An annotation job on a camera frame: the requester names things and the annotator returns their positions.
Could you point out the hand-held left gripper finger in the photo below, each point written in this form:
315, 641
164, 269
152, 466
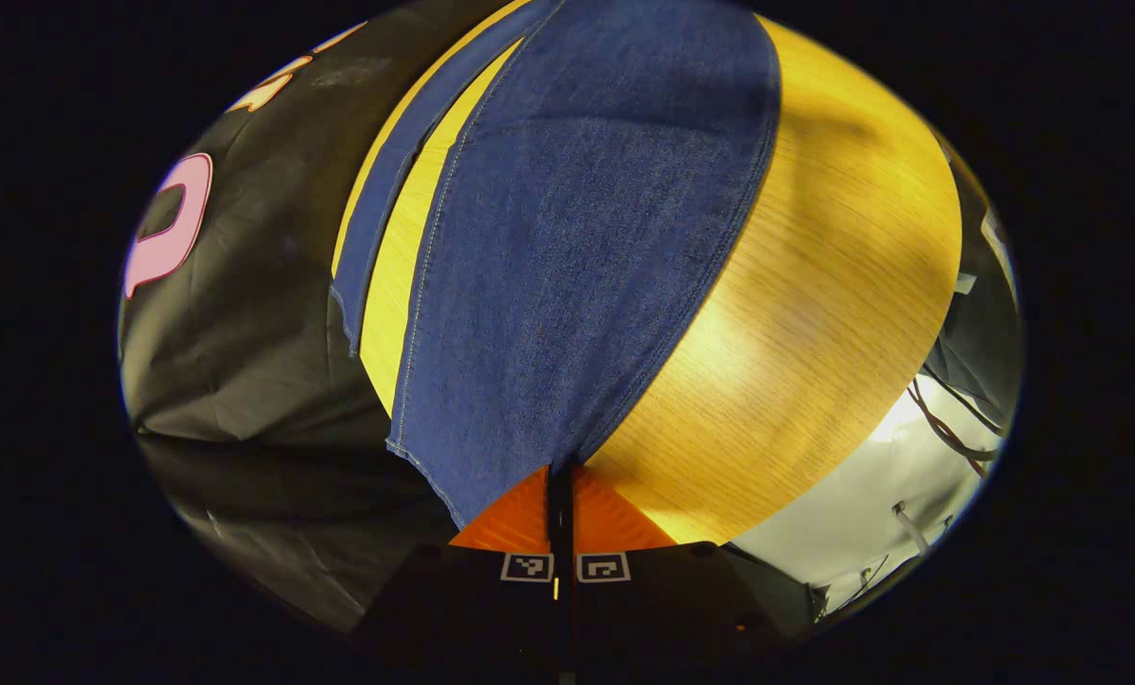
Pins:
566, 514
554, 514

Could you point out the blue jeans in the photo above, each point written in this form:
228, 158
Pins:
577, 238

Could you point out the black backdrop cloth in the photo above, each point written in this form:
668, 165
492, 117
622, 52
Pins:
244, 362

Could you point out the dark cloth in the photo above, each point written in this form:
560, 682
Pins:
981, 352

